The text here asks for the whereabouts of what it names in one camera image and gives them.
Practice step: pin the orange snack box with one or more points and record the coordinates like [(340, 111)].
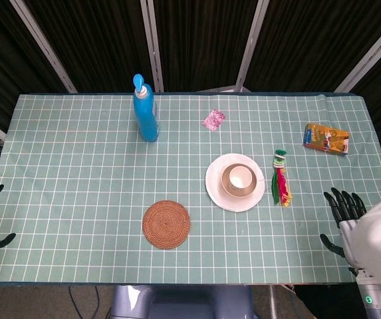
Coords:
[(326, 139)]

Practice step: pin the pink glitter packet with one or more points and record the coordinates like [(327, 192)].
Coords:
[(214, 120)]

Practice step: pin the round woven rattan coaster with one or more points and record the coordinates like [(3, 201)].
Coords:
[(166, 224)]

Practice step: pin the white plate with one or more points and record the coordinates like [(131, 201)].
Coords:
[(220, 196)]

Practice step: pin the black folding screen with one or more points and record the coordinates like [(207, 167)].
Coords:
[(197, 43)]

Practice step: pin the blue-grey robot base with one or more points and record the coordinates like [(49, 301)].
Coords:
[(180, 302)]

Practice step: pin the green checked tablecloth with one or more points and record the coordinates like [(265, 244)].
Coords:
[(77, 166)]

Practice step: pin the beige bowl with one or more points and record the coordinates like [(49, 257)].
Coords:
[(239, 191)]

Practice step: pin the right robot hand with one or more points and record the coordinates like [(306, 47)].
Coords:
[(346, 212)]

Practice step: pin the blue pump dispenser bottle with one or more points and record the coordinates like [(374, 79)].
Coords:
[(146, 116)]

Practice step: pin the green red yellow tassel toy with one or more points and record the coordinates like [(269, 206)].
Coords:
[(280, 186)]

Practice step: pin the small white cup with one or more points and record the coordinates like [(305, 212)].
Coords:
[(239, 179)]

